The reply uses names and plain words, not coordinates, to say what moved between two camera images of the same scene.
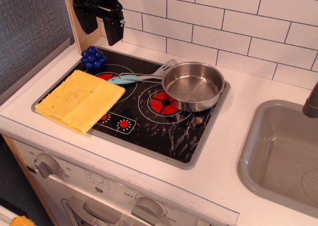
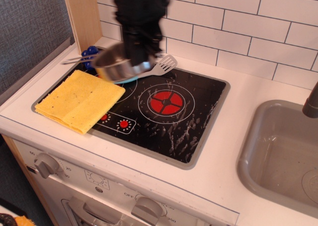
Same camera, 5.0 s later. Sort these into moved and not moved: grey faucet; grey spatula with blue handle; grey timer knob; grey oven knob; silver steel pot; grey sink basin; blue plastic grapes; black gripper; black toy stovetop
Moved: black gripper; silver steel pot; grey spatula with blue handle
Not moved: black toy stovetop; grey timer knob; grey oven knob; blue plastic grapes; grey sink basin; grey faucet
